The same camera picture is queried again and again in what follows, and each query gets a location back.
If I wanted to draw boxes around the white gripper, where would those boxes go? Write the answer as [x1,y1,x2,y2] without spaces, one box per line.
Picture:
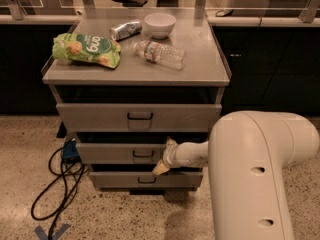
[152,137,181,176]

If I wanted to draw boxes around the grey drawer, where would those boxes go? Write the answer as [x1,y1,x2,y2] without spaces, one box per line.
[89,170,203,189]
[75,142,210,166]
[57,103,221,132]

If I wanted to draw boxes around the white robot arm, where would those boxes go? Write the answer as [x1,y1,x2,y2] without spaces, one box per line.
[153,111,319,240]

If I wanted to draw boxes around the grey bottom drawer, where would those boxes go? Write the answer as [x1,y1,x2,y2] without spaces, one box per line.
[89,170,203,189]

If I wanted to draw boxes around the grey metal drawer cabinet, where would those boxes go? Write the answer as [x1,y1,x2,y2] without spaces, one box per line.
[41,7,232,196]

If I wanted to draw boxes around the grey top drawer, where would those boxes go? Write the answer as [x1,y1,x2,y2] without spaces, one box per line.
[57,103,221,132]

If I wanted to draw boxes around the blue power adapter box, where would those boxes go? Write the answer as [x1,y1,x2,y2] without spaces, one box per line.
[62,141,80,162]

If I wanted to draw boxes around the clear plastic water bottle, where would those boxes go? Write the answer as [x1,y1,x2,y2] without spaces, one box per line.
[133,40,186,70]

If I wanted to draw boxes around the white ceramic bowl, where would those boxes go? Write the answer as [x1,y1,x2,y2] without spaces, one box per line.
[144,13,176,39]

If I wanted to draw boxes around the silver soda can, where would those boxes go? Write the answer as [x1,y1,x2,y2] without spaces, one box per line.
[109,19,142,41]

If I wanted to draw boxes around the green chip bag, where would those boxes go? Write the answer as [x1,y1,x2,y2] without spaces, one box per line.
[52,33,121,69]

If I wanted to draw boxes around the black office chair seat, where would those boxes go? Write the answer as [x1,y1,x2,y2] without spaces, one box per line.
[112,0,148,7]

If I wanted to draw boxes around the black floor cable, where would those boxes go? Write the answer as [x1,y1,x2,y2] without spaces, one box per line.
[30,146,89,240]

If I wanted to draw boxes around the glass partition with rail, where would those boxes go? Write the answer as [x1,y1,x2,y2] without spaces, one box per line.
[1,0,319,27]

